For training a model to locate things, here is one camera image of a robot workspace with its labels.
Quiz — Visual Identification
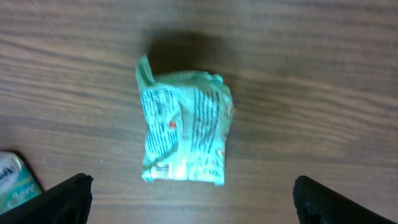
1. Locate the teal snack packet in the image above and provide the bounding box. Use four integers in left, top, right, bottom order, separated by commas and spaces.
136, 56, 236, 185

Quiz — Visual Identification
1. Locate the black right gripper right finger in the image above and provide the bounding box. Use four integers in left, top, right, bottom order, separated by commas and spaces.
293, 175, 396, 224

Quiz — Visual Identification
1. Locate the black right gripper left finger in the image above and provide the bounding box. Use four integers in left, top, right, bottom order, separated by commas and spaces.
1, 173, 93, 224

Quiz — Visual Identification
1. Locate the green Kleenex tissue pack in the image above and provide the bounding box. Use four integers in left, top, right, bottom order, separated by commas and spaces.
0, 151, 42, 214

